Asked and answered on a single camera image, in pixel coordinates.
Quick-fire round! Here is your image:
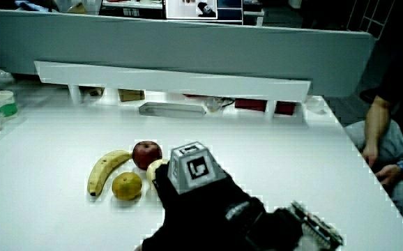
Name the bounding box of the person's right hand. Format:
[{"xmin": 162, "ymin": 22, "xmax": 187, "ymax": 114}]
[{"xmin": 142, "ymin": 141, "xmax": 268, "ymax": 251}]

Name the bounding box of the yellow pear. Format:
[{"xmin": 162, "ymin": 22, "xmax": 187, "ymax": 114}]
[{"xmin": 146, "ymin": 158, "xmax": 169, "ymax": 186}]

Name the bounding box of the another person's forearm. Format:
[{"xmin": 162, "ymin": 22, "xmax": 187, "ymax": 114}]
[{"xmin": 363, "ymin": 95, "xmax": 395, "ymax": 149}]

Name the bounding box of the red apple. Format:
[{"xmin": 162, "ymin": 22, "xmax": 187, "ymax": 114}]
[{"xmin": 132, "ymin": 140, "xmax": 163, "ymax": 171}]

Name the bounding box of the yellow-green orange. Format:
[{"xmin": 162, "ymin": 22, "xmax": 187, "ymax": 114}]
[{"xmin": 111, "ymin": 172, "xmax": 143, "ymax": 201}]

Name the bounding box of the flat metal tray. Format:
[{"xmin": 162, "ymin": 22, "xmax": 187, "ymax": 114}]
[{"xmin": 138, "ymin": 101, "xmax": 207, "ymax": 118}]

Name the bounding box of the yellow banana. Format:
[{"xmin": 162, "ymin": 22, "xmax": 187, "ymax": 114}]
[{"xmin": 87, "ymin": 149, "xmax": 133, "ymax": 197}]

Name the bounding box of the white shelf riser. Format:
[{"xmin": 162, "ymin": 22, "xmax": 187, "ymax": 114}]
[{"xmin": 33, "ymin": 61, "xmax": 312, "ymax": 121}]

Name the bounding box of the brown cardboard box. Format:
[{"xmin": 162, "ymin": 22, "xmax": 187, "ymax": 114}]
[{"xmin": 118, "ymin": 89, "xmax": 146, "ymax": 102}]

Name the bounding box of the grey partition board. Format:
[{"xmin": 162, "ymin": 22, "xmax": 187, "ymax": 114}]
[{"xmin": 0, "ymin": 8, "xmax": 377, "ymax": 98}]

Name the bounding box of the computer monitor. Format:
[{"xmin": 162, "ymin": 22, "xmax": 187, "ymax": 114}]
[{"xmin": 164, "ymin": 0, "xmax": 219, "ymax": 20}]

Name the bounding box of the white and green cup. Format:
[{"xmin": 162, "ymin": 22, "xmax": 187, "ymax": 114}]
[{"xmin": 0, "ymin": 90, "xmax": 19, "ymax": 118}]

